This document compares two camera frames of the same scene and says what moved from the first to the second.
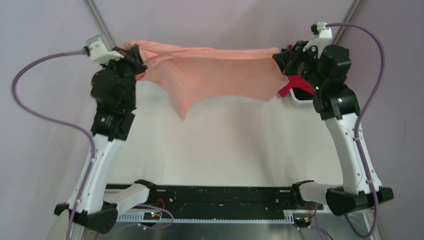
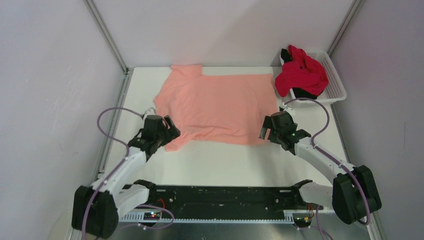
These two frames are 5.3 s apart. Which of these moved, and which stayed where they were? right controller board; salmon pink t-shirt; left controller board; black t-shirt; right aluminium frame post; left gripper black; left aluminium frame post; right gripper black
Moved: left gripper black; salmon pink t-shirt; right gripper black
Stayed: left controller board; black t-shirt; right aluminium frame post; left aluminium frame post; right controller board
